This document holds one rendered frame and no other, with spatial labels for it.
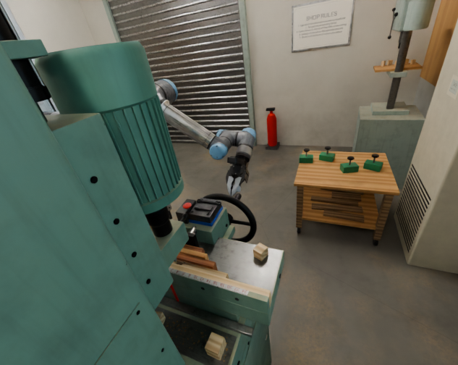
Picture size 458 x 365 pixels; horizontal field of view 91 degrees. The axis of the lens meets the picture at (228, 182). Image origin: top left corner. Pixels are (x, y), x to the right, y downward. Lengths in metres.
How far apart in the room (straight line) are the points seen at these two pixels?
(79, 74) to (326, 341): 1.59
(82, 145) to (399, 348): 1.68
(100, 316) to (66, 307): 0.06
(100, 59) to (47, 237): 0.26
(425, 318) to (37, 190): 1.85
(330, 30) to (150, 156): 2.99
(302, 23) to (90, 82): 3.01
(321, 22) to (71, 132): 3.09
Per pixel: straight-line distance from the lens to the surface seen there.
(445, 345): 1.83
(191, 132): 1.04
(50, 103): 1.40
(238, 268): 0.73
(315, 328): 1.65
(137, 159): 0.46
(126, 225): 0.45
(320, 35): 3.28
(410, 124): 2.54
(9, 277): 0.33
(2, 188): 0.30
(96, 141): 0.40
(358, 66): 3.33
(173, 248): 0.65
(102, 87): 0.42
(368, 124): 2.49
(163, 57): 4.03
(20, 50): 0.40
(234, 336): 0.75
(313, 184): 1.74
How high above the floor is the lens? 1.48
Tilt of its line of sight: 32 degrees down
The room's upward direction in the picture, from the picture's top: 9 degrees counter-clockwise
